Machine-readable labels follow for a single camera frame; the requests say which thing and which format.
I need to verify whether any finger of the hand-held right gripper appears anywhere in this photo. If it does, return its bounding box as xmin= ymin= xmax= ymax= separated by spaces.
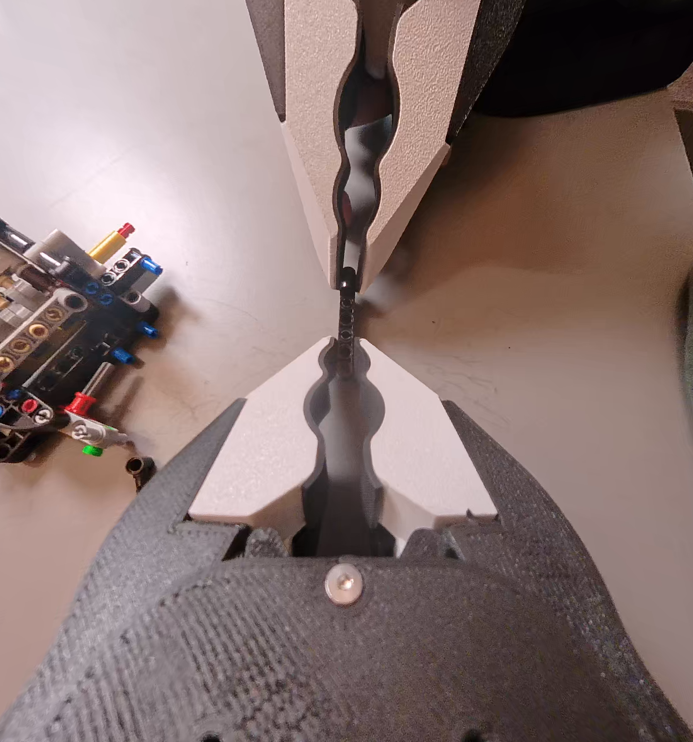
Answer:
xmin=358 ymin=0 xmax=482 ymax=292
xmin=280 ymin=0 xmax=365 ymax=291

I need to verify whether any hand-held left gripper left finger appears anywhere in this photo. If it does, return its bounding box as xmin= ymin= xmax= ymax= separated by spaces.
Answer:
xmin=189 ymin=335 xmax=338 ymax=528

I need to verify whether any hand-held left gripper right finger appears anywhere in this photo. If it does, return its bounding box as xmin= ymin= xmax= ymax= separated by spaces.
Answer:
xmin=355 ymin=336 xmax=499 ymax=558

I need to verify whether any dark brown lego pin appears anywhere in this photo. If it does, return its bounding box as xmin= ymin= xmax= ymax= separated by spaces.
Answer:
xmin=125 ymin=456 xmax=157 ymax=492

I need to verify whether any black lego beam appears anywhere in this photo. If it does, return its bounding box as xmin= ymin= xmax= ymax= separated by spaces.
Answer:
xmin=338 ymin=267 xmax=360 ymax=378

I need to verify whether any lego engine assembly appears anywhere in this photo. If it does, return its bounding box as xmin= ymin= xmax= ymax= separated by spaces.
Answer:
xmin=0 ymin=200 xmax=163 ymax=465

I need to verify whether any black padded chair seat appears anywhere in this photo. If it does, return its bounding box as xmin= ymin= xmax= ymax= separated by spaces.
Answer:
xmin=474 ymin=0 xmax=693 ymax=117

